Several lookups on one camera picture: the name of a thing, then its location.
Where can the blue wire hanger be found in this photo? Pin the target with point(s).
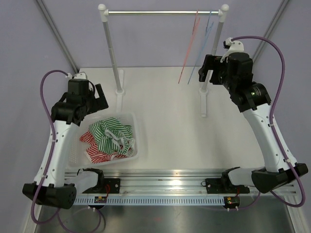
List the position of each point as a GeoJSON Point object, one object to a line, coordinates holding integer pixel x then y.
{"type": "Point", "coordinates": [208, 29]}

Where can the aluminium frame post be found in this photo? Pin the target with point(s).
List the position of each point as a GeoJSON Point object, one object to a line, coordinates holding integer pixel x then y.
{"type": "Point", "coordinates": [266, 16]}
{"type": "Point", "coordinates": [54, 30]}

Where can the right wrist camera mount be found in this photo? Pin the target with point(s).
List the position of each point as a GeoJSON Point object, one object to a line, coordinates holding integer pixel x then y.
{"type": "Point", "coordinates": [231, 47]}

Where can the aluminium mounting rail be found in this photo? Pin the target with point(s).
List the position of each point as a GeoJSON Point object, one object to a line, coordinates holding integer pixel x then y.
{"type": "Point", "coordinates": [156, 187]}

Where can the right aluminium frame post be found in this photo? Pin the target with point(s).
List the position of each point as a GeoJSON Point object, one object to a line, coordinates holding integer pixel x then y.
{"type": "Point", "coordinates": [266, 16]}

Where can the red striped tank top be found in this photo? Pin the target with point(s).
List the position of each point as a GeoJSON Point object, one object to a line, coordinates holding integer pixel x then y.
{"type": "Point", "coordinates": [95, 156]}

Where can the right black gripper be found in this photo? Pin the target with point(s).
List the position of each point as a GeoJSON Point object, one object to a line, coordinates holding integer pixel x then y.
{"type": "Point", "coordinates": [209, 64]}

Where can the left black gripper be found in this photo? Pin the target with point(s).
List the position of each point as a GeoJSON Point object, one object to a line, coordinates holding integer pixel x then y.
{"type": "Point", "coordinates": [99, 102]}

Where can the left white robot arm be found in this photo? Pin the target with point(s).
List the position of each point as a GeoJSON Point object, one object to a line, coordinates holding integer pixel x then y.
{"type": "Point", "coordinates": [49, 187]}

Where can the white plastic basket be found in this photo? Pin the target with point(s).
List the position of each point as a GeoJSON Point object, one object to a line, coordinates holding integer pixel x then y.
{"type": "Point", "coordinates": [77, 157]}

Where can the left aluminium frame post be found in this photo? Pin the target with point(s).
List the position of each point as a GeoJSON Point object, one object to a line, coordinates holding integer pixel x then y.
{"type": "Point", "coordinates": [54, 30]}

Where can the green striped tank top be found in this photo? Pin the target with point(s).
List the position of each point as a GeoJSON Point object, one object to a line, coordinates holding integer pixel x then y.
{"type": "Point", "coordinates": [112, 136]}

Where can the white clothes rack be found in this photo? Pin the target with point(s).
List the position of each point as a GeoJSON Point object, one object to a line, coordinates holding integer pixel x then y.
{"type": "Point", "coordinates": [123, 53]}

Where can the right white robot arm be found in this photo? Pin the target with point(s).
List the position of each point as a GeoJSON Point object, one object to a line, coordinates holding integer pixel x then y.
{"type": "Point", "coordinates": [252, 99]}

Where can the pink wire hanger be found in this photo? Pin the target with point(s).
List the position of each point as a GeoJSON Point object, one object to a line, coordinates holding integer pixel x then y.
{"type": "Point", "coordinates": [193, 35]}

